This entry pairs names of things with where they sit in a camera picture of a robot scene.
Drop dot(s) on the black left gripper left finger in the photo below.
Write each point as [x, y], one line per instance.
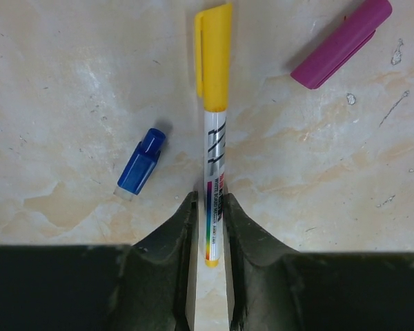
[149, 285]

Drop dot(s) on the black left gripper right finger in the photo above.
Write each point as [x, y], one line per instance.
[271, 286]

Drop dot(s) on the yellow marker cap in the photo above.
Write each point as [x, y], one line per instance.
[212, 37]

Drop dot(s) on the white yellow whiteboard marker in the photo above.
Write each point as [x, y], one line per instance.
[214, 184]

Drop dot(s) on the small blue pen cap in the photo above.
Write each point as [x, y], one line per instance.
[140, 165]

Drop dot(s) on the purple marker cap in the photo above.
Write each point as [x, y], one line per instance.
[331, 54]

